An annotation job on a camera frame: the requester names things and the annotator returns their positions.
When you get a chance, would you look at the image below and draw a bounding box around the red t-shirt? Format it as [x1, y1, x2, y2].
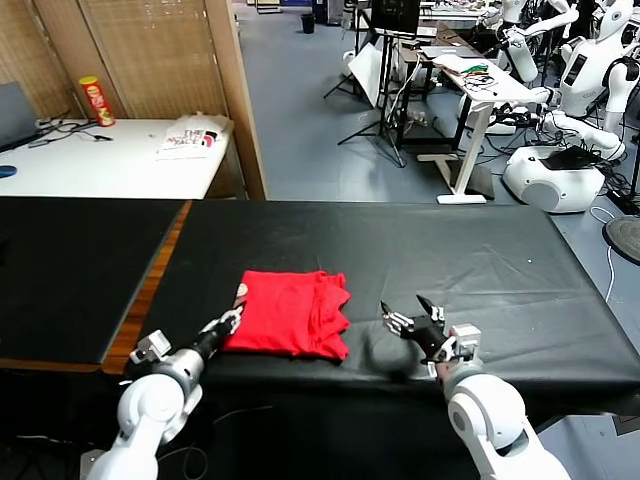
[219, 269, 352, 362]

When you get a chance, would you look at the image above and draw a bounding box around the wooden folding screen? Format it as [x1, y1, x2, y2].
[0, 0, 268, 201]

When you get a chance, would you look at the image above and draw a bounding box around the black cable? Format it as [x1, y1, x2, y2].
[27, 117, 114, 150]

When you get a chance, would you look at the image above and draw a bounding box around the black table mat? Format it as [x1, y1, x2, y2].
[0, 197, 193, 366]

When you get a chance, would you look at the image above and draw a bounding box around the black power strip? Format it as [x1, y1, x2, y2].
[604, 189, 640, 216]

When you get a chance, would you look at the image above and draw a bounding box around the black monitor tripod stand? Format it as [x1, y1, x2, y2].
[337, 29, 407, 169]

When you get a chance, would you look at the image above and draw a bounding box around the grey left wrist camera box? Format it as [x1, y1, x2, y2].
[129, 329, 171, 364]

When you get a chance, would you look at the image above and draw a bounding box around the white leaning board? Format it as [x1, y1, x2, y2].
[348, 42, 386, 109]

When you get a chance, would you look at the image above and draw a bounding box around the white humanoid robot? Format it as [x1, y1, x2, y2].
[479, 0, 579, 84]
[542, 0, 640, 161]

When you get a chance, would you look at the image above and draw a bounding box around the black round floor plate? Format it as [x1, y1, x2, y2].
[602, 215, 640, 266]

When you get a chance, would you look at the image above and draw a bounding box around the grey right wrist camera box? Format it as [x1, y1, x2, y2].
[442, 323, 482, 362]

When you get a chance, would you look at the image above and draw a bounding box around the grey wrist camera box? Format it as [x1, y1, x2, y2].
[129, 329, 171, 364]
[442, 323, 482, 362]

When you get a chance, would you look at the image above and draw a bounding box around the white floor cable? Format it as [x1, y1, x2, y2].
[588, 205, 619, 302]

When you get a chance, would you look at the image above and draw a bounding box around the thin black tripod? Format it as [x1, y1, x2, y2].
[322, 0, 364, 101]

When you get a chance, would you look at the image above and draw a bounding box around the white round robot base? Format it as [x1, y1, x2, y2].
[502, 144, 606, 215]

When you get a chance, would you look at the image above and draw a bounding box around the large black table cover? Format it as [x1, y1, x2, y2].
[104, 199, 640, 419]

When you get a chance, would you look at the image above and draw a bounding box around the white printed plastic bag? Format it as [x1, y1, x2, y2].
[154, 113, 235, 162]

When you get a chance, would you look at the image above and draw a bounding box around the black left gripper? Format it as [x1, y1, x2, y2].
[192, 301, 248, 359]

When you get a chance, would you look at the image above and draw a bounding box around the red chips can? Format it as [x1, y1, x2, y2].
[78, 76, 117, 128]

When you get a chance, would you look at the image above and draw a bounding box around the grey laptop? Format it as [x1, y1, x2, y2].
[0, 82, 44, 154]

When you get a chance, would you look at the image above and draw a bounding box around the white table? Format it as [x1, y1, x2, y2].
[0, 118, 236, 201]

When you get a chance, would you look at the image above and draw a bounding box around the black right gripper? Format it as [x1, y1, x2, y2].
[379, 293, 454, 359]

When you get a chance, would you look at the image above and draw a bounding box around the wooden desk with black legs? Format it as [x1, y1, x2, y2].
[417, 42, 551, 206]

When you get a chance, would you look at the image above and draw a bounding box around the black monitor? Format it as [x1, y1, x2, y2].
[370, 0, 421, 41]

